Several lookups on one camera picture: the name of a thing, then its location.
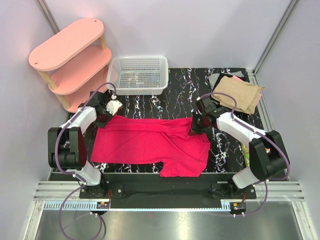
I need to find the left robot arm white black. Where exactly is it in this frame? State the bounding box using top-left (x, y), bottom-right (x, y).
top-left (47, 91), bottom-right (113, 199)

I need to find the pink three-tier shelf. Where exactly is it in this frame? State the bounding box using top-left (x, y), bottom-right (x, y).
top-left (28, 18), bottom-right (112, 113)

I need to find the white perforated plastic basket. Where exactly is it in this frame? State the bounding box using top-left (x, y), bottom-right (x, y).
top-left (106, 55), bottom-right (169, 96)

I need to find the grey folded cloth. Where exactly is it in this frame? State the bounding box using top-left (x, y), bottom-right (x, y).
top-left (208, 71), bottom-right (246, 90)

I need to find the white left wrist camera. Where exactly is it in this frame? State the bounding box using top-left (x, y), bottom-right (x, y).
top-left (106, 100), bottom-right (123, 116)

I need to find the pink folded cloth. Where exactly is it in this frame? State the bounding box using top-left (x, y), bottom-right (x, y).
top-left (232, 75), bottom-right (262, 103)

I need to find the folded beige t shirt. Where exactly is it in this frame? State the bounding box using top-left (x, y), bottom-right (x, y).
top-left (213, 76), bottom-right (265, 115)

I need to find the red t shirt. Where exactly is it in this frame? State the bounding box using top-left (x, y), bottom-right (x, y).
top-left (90, 115), bottom-right (211, 178)

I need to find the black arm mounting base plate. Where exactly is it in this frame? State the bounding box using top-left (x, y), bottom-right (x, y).
top-left (79, 173), bottom-right (257, 200)

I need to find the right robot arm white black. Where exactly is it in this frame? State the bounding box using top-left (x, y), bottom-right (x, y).
top-left (189, 96), bottom-right (290, 199)

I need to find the green treehouse book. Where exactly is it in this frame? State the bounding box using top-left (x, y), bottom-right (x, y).
top-left (241, 143), bottom-right (250, 167)

